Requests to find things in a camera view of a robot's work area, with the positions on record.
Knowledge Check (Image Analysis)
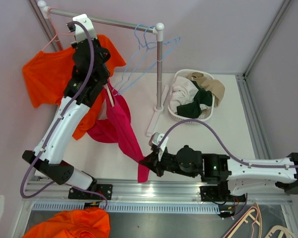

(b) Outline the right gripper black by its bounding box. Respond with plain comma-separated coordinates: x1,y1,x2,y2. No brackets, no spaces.
140,147,196,179

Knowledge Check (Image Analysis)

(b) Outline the beige wooden hanger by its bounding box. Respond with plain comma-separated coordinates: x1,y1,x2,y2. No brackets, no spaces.
104,84,115,107

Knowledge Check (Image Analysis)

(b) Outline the light blue wire hanger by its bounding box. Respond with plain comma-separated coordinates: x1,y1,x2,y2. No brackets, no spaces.
143,23,181,62
113,24,146,96

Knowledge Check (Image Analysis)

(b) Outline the magenta t shirt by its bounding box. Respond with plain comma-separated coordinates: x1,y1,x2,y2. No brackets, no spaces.
86,83,149,183

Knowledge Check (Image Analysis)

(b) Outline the green and white t shirt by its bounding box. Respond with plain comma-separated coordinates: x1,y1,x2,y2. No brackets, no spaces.
169,76,213,119

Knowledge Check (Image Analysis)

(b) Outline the beige t shirt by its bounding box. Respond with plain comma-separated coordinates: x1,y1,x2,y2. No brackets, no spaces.
187,72,225,107

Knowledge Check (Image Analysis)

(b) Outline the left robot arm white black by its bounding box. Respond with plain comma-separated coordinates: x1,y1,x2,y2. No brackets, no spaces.
22,35,125,199

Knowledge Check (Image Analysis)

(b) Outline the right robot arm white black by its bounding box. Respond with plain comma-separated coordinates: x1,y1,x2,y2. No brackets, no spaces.
140,145,298,201

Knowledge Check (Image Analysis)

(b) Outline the orange t shirt on hanger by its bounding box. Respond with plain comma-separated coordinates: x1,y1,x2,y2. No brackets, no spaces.
22,35,126,140

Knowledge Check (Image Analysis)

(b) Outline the pink hanger on floor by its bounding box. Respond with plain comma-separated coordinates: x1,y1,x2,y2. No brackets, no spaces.
222,203,263,238

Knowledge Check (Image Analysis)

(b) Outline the beige hanger on floor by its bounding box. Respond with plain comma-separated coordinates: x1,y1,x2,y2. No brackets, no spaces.
265,225,297,238

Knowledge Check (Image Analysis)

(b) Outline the metal clothes rack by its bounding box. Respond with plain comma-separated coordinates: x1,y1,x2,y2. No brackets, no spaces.
36,0,171,137

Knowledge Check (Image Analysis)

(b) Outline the orange cloth pile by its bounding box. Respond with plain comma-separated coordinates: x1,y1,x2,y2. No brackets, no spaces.
23,207,110,238

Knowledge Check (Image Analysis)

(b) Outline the white perforated plastic basket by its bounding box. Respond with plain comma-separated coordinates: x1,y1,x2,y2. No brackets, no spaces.
167,69,215,122

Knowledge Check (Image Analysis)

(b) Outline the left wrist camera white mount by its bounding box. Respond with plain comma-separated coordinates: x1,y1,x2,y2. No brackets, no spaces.
67,14,98,45

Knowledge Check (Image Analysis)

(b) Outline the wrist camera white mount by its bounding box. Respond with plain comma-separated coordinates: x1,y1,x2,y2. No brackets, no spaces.
149,132,168,161
67,14,98,45

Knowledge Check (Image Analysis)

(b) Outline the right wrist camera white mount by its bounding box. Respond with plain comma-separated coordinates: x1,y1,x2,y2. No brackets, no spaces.
149,132,168,161

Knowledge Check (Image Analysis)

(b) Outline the pink wire hanger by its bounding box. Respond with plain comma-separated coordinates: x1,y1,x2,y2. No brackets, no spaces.
42,6,73,51

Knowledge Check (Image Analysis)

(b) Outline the aluminium rail frame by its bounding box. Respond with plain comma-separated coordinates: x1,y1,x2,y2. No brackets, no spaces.
25,178,293,205

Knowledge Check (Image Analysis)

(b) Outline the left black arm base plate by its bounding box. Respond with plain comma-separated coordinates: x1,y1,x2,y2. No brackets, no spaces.
68,183,113,200

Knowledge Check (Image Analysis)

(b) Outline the slotted grey cable duct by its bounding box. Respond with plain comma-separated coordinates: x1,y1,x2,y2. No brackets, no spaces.
32,201,220,214

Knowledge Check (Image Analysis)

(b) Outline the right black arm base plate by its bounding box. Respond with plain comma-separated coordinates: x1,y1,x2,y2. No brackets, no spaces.
200,186,246,205

